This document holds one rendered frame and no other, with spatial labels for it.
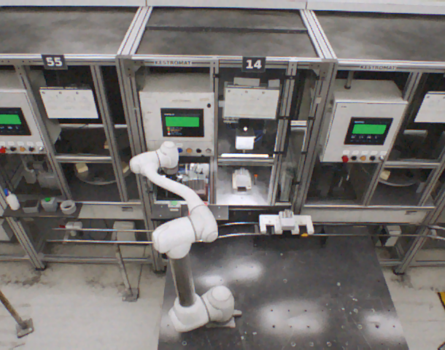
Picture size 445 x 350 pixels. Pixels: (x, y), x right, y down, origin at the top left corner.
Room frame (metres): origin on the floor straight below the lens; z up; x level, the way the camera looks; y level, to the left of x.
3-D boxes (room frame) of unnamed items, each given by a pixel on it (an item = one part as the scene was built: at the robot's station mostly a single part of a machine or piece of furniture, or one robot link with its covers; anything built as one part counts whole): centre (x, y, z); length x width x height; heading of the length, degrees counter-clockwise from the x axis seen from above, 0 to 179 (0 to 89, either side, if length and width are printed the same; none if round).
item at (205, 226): (1.21, 0.09, 1.44); 0.18 x 0.14 x 0.13; 26
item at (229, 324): (1.11, -0.03, 0.71); 0.22 x 0.18 x 0.06; 91
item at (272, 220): (1.70, -0.46, 0.84); 0.36 x 0.14 x 0.10; 91
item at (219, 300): (1.11, 0.00, 0.85); 0.18 x 0.16 x 0.22; 116
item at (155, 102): (1.94, 0.27, 1.60); 0.42 x 0.29 x 0.46; 91
